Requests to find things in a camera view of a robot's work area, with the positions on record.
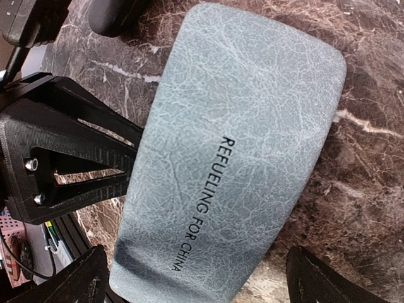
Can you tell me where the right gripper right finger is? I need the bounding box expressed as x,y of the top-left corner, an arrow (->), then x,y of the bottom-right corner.
286,246 -> 385,303

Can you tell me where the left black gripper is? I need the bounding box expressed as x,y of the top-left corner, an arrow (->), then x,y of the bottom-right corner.
1,73 -> 143,225

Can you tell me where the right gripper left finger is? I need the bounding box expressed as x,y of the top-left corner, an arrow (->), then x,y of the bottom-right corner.
10,245 -> 108,303

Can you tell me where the blue-grey glasses case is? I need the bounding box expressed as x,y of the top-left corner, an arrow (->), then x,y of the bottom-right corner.
109,3 -> 347,302

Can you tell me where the pink perforated basket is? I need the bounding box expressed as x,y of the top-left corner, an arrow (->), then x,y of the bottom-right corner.
1,208 -> 33,288

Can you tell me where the black front table rail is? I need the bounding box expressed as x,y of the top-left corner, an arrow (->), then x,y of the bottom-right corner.
50,213 -> 92,261

